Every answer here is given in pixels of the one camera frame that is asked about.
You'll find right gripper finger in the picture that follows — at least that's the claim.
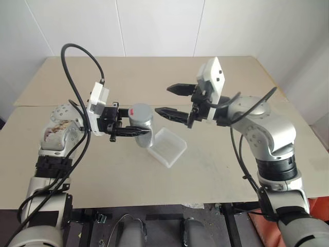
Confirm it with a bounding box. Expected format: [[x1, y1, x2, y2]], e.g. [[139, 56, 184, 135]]
[[155, 107, 192, 127], [166, 82, 197, 97]]

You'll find black metal table frame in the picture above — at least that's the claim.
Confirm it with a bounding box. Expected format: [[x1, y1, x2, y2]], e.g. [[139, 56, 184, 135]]
[[64, 200, 258, 247]]

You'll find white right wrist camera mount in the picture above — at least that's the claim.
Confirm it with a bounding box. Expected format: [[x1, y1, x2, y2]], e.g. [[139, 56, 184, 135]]
[[196, 57, 226, 123]]

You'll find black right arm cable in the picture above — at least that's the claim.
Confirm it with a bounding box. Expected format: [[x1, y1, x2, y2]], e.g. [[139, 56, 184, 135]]
[[210, 86, 280, 223]]

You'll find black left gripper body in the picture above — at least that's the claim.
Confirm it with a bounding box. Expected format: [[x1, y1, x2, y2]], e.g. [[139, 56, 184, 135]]
[[98, 102, 122, 143]]

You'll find silver metal jar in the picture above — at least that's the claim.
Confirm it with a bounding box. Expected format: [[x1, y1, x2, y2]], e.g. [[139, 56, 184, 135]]
[[133, 120, 156, 149]]

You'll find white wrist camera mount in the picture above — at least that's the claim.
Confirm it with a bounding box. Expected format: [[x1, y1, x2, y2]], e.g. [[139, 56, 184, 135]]
[[196, 57, 226, 123], [86, 81, 111, 136]]

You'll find gray rounded shape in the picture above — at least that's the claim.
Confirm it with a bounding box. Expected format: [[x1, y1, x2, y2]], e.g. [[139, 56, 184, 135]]
[[181, 217, 215, 247], [120, 213, 155, 247]]

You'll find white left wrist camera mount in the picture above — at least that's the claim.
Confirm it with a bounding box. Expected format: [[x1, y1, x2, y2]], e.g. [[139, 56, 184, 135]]
[[86, 81, 111, 136]]

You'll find clear plastic box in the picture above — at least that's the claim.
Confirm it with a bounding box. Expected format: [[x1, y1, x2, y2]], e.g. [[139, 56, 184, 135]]
[[148, 127, 188, 169]]

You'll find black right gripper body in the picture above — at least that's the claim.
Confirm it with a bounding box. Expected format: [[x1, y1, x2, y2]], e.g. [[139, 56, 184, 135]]
[[187, 83, 215, 129]]

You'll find silver metal can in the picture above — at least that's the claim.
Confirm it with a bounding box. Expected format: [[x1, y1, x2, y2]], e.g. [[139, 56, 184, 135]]
[[129, 102, 154, 128]]

